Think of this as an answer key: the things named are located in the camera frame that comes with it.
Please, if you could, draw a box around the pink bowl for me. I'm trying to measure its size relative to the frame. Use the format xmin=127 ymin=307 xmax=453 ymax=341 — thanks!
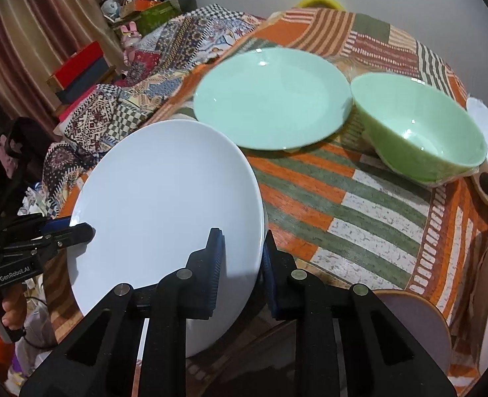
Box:
xmin=374 ymin=289 xmax=452 ymax=374

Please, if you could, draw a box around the mint green bowl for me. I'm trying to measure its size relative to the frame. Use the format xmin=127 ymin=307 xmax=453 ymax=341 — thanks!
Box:
xmin=351 ymin=73 xmax=488 ymax=187

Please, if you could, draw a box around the striped brown curtain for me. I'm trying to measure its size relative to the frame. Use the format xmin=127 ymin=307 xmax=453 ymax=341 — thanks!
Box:
xmin=0 ymin=0 xmax=123 ymax=132

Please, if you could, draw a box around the red box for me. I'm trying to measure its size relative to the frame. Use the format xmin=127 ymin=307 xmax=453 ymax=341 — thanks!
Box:
xmin=46 ymin=41 xmax=104 ymax=92

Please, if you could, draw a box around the ethnic patterned patchwork blanket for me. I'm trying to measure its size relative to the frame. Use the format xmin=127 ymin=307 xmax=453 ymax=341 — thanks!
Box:
xmin=18 ymin=5 xmax=261 ymax=218

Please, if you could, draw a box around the mint green plate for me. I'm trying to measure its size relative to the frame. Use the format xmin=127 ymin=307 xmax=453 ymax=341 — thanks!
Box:
xmin=194 ymin=48 xmax=352 ymax=151

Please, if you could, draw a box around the orange striped patchwork quilt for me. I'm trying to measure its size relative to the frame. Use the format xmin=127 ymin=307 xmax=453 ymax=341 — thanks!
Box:
xmin=44 ymin=6 xmax=488 ymax=397

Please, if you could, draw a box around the green storage box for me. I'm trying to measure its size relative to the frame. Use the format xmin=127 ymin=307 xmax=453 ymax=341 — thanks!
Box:
xmin=135 ymin=1 xmax=181 ymax=36

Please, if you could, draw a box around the left hand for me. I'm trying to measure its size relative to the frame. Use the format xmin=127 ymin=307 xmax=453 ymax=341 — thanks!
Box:
xmin=2 ymin=283 xmax=27 ymax=330

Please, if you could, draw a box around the pink rabbit toy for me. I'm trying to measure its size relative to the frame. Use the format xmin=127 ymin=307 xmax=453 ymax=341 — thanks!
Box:
xmin=120 ymin=22 xmax=143 ymax=66

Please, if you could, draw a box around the white plate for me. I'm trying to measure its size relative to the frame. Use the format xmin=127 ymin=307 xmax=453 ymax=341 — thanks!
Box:
xmin=67 ymin=119 xmax=265 ymax=356

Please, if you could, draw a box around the dark grey box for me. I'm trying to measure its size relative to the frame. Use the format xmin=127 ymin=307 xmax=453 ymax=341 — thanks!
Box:
xmin=56 ymin=57 xmax=109 ymax=104

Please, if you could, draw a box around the yellow foam arch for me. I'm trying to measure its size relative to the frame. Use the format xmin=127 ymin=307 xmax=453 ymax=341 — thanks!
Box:
xmin=296 ymin=0 xmax=344 ymax=11

